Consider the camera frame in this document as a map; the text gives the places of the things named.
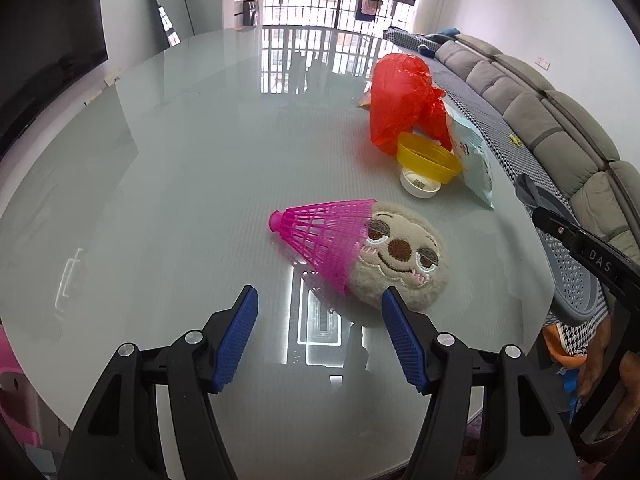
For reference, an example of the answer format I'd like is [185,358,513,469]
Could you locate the light blue wipes packet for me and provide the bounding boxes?
[445,104,494,209]

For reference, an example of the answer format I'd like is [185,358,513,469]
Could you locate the beige sloth plush toy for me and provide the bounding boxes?
[347,202,449,312]

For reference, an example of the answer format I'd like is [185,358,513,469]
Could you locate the red plastic bag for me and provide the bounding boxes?
[370,52,452,156]

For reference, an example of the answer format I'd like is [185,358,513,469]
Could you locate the pink plastic shuttlecock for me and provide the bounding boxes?
[268,200,375,295]

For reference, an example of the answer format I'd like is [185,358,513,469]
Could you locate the white round container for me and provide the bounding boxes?
[400,168,442,200]

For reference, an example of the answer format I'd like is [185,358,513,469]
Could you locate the pink snack wrapper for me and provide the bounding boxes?
[358,92,371,108]

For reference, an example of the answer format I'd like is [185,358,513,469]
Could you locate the grey perforated trash basket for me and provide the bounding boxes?
[514,174,603,326]

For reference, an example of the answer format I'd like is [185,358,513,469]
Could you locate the grey sectional sofa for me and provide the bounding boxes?
[434,36,639,260]

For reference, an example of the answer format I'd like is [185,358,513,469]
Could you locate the houndstooth sofa cover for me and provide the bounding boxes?
[383,27,575,207]

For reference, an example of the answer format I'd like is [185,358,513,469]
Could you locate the yellow toy on sofa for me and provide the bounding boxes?
[509,134,524,148]

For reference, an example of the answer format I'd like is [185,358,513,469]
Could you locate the clothes drying rack stand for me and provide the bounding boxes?
[355,0,384,22]

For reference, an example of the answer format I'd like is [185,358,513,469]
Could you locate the small side table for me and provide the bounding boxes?
[233,0,258,28]

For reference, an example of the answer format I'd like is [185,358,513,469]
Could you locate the leaning floor mirror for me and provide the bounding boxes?
[155,0,194,48]

